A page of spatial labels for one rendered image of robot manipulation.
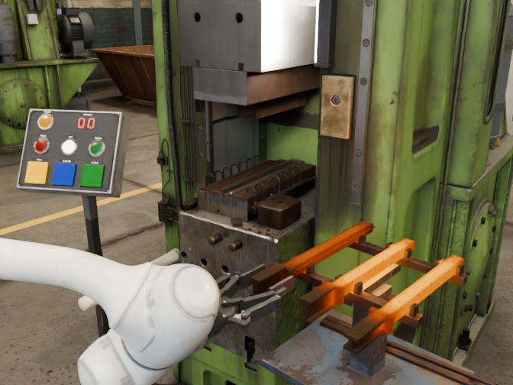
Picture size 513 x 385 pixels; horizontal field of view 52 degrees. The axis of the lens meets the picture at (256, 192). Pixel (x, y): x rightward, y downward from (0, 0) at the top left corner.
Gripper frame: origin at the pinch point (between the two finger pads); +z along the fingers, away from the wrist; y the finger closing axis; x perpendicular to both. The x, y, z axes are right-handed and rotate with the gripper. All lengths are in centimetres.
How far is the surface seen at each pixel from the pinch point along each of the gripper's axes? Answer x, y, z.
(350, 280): 0.6, 12.6, 10.2
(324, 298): 0.1, 12.2, 1.9
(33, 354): -101, -154, 10
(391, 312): 0.6, 24.4, 5.5
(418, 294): 0.6, 25.2, 14.6
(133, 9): 42, -849, 569
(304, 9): 51, -38, 58
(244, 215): -8, -41, 36
